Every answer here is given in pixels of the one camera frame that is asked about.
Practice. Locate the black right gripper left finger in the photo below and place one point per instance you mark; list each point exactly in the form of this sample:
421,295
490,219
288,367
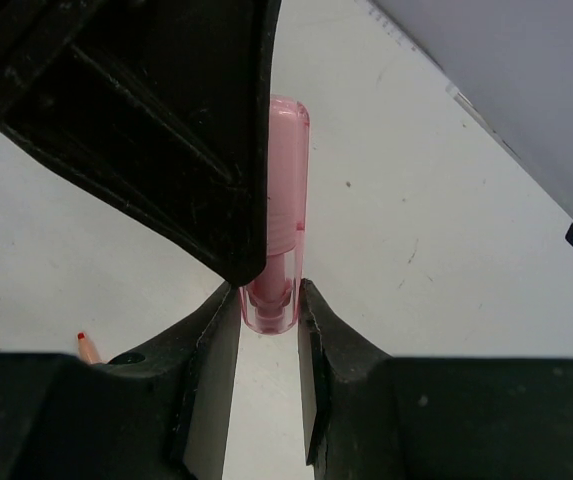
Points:
169,399

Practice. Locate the pink highlighter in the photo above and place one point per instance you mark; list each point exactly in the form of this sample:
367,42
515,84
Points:
270,302

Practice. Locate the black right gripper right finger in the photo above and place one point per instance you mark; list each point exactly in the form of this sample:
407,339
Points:
347,394

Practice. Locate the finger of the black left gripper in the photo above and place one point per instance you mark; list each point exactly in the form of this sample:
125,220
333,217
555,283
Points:
157,108

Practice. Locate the orange highlighter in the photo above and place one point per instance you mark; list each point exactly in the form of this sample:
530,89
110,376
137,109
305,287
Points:
87,350

